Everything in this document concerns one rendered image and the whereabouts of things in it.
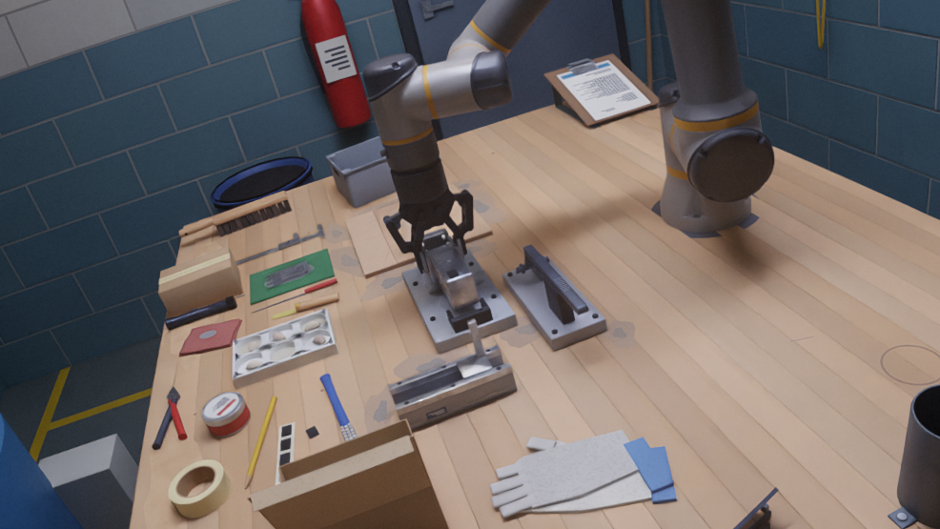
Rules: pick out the silver cast press body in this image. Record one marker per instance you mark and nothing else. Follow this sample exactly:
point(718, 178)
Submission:
point(457, 281)

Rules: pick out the pale garlic clove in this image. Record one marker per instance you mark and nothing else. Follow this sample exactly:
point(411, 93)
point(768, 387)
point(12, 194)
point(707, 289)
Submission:
point(321, 340)
point(255, 365)
point(253, 344)
point(278, 335)
point(313, 324)

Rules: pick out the white compartment tray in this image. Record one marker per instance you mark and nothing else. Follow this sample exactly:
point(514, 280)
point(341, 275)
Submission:
point(294, 364)

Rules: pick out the white work glove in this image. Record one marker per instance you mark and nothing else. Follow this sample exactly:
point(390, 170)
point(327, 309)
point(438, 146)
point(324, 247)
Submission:
point(624, 492)
point(565, 470)

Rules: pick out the grey basket tray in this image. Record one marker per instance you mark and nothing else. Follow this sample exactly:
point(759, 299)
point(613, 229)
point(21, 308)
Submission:
point(455, 401)

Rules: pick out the pale wooden board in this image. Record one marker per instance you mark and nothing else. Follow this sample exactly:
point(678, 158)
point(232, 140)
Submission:
point(371, 243)
point(481, 224)

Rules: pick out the dark grey cylinder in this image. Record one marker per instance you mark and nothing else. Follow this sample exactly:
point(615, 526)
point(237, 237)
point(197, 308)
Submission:
point(921, 456)

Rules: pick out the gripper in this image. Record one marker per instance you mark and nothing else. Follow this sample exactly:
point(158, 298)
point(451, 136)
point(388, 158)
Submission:
point(422, 195)

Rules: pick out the grey metal part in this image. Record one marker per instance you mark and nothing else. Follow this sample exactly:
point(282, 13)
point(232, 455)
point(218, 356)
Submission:
point(288, 276)

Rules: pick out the dark metal bracket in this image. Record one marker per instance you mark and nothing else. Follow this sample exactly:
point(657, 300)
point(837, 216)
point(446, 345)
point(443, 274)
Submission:
point(756, 514)

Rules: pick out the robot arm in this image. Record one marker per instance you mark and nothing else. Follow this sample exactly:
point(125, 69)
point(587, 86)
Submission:
point(705, 52)

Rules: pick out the large cardboard box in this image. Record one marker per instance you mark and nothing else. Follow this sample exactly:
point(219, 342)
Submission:
point(352, 489)

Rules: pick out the small cardboard box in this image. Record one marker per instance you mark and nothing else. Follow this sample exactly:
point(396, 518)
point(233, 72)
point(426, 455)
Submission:
point(198, 283)

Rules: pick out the black marker pen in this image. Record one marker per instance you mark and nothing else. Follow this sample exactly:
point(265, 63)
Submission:
point(198, 314)

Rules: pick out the red square pad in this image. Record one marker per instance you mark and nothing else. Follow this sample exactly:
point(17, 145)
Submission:
point(209, 338)

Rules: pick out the grey metal caliper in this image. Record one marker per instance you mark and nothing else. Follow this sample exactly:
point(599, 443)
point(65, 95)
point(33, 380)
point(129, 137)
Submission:
point(283, 244)

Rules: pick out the wooden bristle brush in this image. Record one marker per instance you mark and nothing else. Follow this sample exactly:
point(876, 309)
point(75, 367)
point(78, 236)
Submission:
point(235, 215)

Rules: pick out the red fire extinguisher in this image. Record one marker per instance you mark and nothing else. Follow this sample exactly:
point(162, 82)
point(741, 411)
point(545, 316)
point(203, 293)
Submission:
point(334, 52)

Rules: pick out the red and white tin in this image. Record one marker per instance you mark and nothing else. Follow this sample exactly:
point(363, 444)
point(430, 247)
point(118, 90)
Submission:
point(225, 413)

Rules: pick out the green cutting mat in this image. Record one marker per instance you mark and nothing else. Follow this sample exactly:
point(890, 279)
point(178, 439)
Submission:
point(317, 268)

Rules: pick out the grey lever stand plate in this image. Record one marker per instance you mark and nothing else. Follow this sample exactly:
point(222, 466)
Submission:
point(540, 316)

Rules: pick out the brown clipboard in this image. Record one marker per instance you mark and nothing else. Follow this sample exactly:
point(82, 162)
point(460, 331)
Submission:
point(602, 89)

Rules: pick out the red and black pliers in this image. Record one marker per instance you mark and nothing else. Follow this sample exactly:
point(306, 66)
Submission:
point(176, 419)

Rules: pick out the yellow pencil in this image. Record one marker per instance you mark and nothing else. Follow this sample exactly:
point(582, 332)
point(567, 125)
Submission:
point(261, 442)

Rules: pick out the grey floor block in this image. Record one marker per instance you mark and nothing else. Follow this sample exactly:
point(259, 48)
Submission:
point(88, 478)

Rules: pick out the grey plastic bin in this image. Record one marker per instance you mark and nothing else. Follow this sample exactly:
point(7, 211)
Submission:
point(360, 173)

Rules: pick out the blue rimmed black drum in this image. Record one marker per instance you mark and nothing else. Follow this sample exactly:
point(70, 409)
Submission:
point(261, 183)

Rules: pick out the black and white strip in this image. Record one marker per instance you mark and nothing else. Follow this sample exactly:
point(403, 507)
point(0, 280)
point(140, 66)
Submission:
point(285, 452)

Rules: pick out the cream tape roll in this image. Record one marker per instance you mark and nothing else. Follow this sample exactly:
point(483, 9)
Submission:
point(180, 496)

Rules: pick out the grey nest plate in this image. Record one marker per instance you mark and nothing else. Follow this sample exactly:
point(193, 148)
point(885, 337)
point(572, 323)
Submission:
point(441, 327)

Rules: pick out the small black square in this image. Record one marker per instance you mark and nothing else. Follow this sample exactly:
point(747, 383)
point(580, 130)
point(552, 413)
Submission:
point(313, 432)

